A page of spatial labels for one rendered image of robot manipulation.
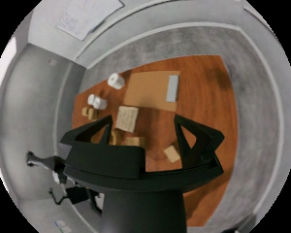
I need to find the small wooden pallet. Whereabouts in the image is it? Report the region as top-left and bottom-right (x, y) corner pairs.
(114, 106), (138, 133)

